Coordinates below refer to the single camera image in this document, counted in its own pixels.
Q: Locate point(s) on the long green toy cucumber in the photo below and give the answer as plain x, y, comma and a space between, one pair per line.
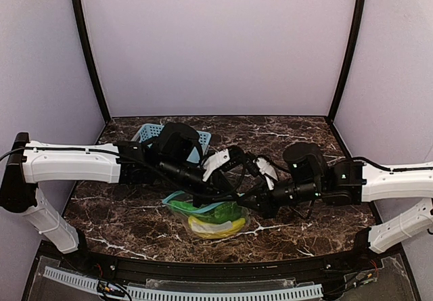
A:
184, 207

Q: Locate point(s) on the white slotted cable duct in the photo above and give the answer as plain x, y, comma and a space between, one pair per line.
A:
170, 290

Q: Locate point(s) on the light blue plastic basket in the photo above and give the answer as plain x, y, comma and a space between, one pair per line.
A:
175, 141

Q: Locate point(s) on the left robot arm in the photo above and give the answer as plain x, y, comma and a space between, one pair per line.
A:
125, 162

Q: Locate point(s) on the left black corner post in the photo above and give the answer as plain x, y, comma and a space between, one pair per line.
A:
83, 35

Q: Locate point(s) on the right black corner post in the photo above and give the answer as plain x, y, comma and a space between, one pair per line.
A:
347, 60

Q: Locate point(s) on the green toy bell pepper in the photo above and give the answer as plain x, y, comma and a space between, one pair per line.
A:
228, 211

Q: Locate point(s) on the clear zip top bag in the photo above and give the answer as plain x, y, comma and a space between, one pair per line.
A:
182, 196

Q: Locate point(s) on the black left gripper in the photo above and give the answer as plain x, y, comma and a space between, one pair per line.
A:
214, 186

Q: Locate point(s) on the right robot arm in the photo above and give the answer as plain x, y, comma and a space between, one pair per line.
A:
351, 181

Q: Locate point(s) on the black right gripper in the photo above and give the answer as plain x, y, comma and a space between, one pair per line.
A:
260, 197

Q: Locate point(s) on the black front frame rail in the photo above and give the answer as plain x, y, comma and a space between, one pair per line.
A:
337, 272

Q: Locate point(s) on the yellow toy banana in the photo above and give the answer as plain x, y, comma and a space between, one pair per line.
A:
215, 231

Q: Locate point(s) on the black corner post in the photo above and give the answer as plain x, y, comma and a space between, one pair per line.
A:
347, 60
83, 35

